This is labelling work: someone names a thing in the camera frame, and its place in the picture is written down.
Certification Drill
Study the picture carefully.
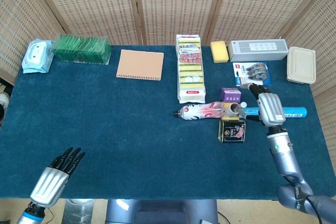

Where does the light blue cylinder tube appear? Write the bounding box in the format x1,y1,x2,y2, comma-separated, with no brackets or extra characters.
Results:
240,106,308,119

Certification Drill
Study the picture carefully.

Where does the blue wet wipes pack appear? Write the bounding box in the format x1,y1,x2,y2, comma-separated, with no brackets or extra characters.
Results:
22,38,55,74

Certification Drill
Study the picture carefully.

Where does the blue table cloth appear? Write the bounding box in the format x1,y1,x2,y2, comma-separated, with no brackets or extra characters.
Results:
0,45,336,200

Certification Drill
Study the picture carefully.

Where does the wicker folding screen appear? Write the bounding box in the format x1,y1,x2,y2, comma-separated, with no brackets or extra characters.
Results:
0,0,336,224

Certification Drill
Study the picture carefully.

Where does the orange spiral notebook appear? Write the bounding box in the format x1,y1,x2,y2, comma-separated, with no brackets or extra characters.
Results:
116,49,165,82

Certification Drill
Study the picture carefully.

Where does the small yellow block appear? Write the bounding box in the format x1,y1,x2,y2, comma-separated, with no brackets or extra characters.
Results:
222,112,240,121

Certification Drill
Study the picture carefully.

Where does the small purple box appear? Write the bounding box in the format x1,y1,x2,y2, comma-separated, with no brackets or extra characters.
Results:
220,87,242,103

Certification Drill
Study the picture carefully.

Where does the black luncheon meat can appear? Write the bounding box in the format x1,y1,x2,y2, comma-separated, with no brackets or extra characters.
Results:
217,118,247,144

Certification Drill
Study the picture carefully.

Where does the plastic bottle red white label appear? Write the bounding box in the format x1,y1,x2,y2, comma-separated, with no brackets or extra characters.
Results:
173,101,227,121

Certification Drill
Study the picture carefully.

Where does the yellow sponge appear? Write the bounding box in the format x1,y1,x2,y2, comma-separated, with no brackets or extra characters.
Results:
210,40,229,63

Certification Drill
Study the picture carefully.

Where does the beige lidded food container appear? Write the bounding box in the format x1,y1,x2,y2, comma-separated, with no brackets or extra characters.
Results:
286,46,317,85

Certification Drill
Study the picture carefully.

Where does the yellow sponge multipack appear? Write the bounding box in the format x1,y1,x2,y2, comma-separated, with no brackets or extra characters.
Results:
175,34,206,104

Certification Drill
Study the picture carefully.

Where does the silver metal stand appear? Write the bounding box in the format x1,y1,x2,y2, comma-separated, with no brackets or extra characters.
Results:
62,199,95,224

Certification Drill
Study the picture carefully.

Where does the correction tape blister pack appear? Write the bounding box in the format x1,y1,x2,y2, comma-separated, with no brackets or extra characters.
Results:
232,61,273,87

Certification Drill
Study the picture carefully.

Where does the clear box of green packets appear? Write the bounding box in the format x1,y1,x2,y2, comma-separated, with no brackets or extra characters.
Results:
51,34,112,65

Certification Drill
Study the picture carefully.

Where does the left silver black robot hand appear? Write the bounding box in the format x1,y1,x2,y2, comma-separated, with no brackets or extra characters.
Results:
30,147,86,208

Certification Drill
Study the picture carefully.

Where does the grey cardboard roll core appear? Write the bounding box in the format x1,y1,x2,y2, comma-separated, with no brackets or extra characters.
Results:
225,102,242,118

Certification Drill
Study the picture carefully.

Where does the grey white power strip box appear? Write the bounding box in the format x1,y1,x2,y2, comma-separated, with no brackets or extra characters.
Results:
227,39,289,63

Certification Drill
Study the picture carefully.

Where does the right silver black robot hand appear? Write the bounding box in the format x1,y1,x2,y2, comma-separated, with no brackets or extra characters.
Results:
239,82,287,133

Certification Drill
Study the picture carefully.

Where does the white shoe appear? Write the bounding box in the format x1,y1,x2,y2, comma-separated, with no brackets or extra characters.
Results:
0,91,11,109

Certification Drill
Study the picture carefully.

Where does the blue grey robot torso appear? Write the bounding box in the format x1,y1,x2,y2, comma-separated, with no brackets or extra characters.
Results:
106,199,218,224

